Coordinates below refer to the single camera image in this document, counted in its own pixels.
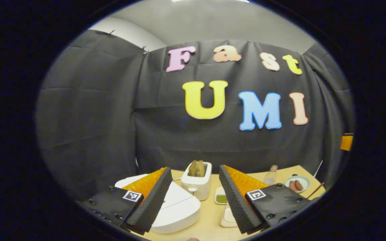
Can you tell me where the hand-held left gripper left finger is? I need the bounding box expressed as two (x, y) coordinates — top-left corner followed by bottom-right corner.
(76, 167), (173, 235)

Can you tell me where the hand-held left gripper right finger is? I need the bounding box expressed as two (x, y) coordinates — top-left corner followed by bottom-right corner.
(219, 164), (314, 235)

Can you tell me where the clear box of white rice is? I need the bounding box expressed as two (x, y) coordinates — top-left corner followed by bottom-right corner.
(220, 203), (239, 228)

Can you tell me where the white divided bean dish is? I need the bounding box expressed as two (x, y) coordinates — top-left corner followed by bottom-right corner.
(214, 186), (229, 205)

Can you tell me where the clear plastic water bottle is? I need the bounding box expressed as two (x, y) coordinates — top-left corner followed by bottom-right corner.
(263, 165), (278, 186)

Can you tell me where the white toaster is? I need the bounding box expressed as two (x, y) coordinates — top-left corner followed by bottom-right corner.
(181, 162), (212, 201)

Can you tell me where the brown bread slice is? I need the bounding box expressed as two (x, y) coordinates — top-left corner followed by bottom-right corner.
(188, 160), (207, 177)

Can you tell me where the pale green plate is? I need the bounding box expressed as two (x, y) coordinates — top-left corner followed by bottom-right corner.
(284, 175), (310, 193)

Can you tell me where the black backdrop cloth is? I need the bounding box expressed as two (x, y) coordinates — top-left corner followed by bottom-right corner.
(36, 29), (354, 201)

